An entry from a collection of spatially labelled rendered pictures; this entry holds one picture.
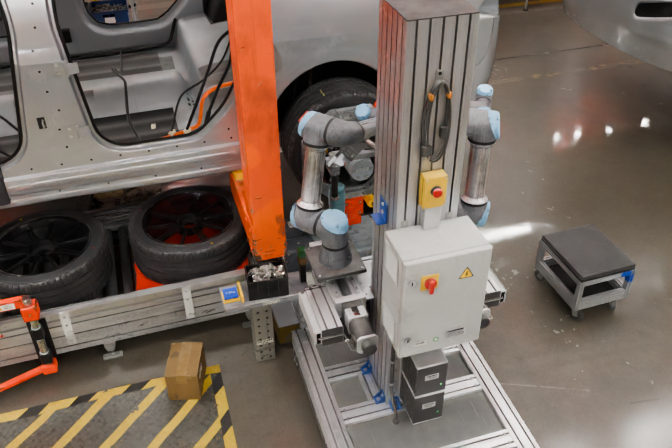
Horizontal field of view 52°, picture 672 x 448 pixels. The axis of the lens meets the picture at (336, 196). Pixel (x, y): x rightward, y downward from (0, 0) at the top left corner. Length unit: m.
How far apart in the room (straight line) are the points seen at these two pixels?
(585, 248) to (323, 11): 1.94
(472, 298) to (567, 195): 2.58
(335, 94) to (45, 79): 1.40
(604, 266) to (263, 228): 1.85
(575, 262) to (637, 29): 1.96
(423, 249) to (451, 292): 0.21
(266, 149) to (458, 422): 1.49
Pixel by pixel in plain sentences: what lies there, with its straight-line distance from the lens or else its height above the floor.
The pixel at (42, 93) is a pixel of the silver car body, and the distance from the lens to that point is 3.58.
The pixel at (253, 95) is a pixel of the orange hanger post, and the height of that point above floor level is 1.45.
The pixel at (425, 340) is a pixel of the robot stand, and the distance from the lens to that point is 2.73.
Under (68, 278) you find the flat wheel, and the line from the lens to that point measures 3.75.
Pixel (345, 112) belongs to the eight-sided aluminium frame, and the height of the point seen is 1.12.
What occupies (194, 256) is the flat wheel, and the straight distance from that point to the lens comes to 3.70.
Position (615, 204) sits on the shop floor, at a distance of 5.17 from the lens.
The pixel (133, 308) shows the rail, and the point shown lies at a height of 0.32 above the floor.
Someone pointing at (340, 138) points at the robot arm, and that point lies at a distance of 2.79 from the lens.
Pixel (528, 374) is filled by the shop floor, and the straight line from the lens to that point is 3.82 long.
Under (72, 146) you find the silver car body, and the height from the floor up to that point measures 1.04.
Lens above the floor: 2.80
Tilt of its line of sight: 35 degrees down
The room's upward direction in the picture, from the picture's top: straight up
